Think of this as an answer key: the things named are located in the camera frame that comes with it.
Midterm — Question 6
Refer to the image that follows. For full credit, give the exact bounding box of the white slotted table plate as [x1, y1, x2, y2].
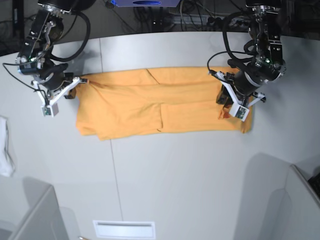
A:
[93, 220, 156, 240]

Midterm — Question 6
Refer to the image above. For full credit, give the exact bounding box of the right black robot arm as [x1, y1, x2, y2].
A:
[13, 0, 95, 104]

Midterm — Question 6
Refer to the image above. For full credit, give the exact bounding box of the right grey bin wall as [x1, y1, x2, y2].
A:
[283, 165, 320, 240]

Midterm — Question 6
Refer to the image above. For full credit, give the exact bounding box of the yellow T-shirt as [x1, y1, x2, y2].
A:
[76, 67, 253, 141]

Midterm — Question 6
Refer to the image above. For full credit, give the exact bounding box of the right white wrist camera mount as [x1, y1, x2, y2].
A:
[31, 76, 89, 118]

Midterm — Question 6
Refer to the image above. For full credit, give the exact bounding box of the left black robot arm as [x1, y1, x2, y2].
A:
[208, 0, 286, 121]

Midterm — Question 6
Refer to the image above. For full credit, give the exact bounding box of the grey bin wall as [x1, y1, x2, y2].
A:
[283, 165, 320, 240]
[9, 185, 69, 240]

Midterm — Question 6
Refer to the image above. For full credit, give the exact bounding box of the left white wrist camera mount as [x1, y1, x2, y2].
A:
[208, 69, 266, 122]

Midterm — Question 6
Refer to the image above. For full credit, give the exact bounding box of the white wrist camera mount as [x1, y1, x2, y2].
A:
[208, 69, 266, 122]
[31, 76, 89, 118]

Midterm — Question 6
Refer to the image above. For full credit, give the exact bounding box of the left grey bin wall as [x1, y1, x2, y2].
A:
[9, 185, 69, 240]

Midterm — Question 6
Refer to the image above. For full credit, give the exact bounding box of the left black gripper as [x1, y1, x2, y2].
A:
[216, 70, 267, 119]

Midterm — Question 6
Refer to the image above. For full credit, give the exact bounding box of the white cloth at edge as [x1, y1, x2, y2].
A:
[0, 116, 16, 177]

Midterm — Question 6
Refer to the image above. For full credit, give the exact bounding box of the blue device box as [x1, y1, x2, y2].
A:
[110, 0, 180, 8]

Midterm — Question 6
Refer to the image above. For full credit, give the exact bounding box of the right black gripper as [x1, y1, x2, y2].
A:
[33, 63, 77, 100]

